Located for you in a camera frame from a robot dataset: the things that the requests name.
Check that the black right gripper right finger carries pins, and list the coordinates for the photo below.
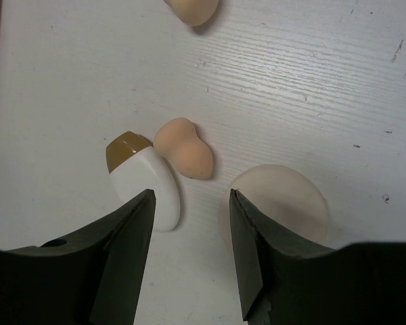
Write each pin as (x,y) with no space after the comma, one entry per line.
(284,278)

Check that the white bottle brown cap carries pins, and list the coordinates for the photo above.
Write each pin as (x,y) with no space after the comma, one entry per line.
(134,166)

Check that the white round powder puff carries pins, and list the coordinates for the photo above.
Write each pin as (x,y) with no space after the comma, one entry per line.
(284,195)

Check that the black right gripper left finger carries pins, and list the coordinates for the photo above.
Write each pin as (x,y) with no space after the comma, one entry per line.
(90,276)

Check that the beige makeup sponge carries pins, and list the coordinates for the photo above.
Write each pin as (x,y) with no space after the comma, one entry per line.
(178,142)
(193,12)

